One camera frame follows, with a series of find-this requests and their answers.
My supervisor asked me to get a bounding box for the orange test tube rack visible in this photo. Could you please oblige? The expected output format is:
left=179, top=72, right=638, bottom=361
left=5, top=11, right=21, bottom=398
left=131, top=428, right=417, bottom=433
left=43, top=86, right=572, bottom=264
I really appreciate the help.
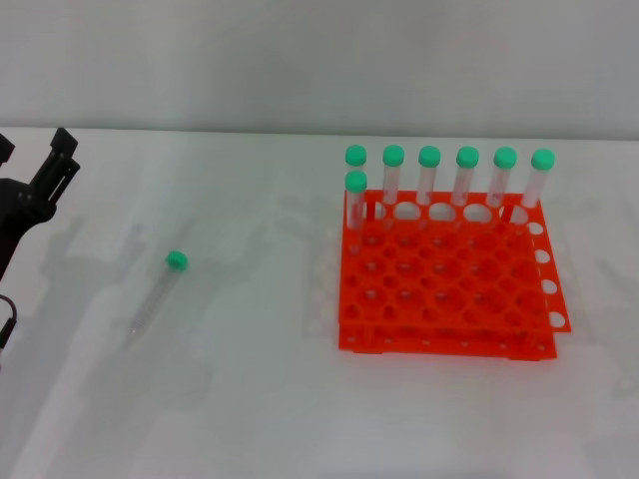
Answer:
left=336, top=189, right=573, bottom=360

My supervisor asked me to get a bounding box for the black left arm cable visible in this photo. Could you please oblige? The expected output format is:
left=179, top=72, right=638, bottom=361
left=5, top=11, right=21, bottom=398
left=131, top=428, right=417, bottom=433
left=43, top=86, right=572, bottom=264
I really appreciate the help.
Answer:
left=0, top=293, right=20, bottom=351

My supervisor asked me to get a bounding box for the clear test tube green cap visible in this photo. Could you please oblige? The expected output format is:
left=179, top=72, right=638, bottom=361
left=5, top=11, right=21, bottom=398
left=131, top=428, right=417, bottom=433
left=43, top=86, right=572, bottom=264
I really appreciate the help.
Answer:
left=451, top=146, right=480, bottom=209
left=381, top=144, right=406, bottom=234
left=417, top=145, right=442, bottom=207
left=486, top=146, right=518, bottom=211
left=520, top=148, right=557, bottom=209
left=128, top=249, right=190, bottom=335
left=344, top=144, right=368, bottom=174
left=344, top=170, right=369, bottom=256

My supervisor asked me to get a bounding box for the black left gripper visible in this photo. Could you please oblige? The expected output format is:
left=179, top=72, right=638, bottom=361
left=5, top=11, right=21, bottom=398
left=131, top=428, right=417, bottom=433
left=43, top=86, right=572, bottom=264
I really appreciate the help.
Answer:
left=0, top=127, right=82, bottom=281

